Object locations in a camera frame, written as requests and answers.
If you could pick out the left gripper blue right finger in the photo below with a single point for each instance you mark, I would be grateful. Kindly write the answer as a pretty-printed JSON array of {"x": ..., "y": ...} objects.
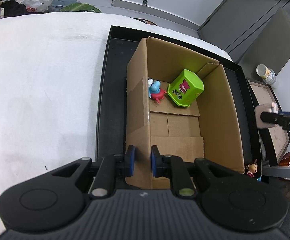
[{"x": 177, "y": 171}]

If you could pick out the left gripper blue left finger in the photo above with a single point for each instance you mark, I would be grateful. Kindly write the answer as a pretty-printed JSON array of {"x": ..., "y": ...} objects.
[{"x": 111, "y": 172}]

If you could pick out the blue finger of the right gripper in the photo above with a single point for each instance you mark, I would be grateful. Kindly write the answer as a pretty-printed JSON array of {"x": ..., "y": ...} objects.
[{"x": 281, "y": 119}]

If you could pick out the white purple cube toy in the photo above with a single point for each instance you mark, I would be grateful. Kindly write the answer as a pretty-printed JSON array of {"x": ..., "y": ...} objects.
[{"x": 267, "y": 107}]

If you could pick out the brown cardboard box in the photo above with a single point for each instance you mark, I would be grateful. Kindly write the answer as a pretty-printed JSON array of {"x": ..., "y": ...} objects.
[{"x": 209, "y": 128}]

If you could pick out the blue red figurine keychain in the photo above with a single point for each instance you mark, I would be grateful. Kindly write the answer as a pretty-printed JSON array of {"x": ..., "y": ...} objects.
[{"x": 155, "y": 91}]

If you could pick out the green hexagonal box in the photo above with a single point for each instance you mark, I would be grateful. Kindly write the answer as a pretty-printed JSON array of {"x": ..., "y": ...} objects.
[{"x": 185, "y": 88}]

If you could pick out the stacked paper cups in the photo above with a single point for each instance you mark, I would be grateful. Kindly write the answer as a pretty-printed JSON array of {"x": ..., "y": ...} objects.
[{"x": 267, "y": 75}]

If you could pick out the grey door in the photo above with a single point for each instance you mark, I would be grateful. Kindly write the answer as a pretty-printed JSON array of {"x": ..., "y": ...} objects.
[{"x": 235, "y": 24}]

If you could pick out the white table cloth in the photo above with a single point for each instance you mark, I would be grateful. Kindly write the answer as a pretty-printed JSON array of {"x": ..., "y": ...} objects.
[{"x": 50, "y": 74}]

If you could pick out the black shallow tray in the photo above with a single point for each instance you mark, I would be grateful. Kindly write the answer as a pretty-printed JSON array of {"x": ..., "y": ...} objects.
[{"x": 111, "y": 118}]

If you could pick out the dark floor mat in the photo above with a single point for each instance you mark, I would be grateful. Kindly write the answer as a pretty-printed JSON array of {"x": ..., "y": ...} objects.
[{"x": 145, "y": 21}]

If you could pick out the green cartoon cushion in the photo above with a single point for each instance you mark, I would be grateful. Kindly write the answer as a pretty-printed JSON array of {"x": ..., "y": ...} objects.
[{"x": 80, "y": 7}]

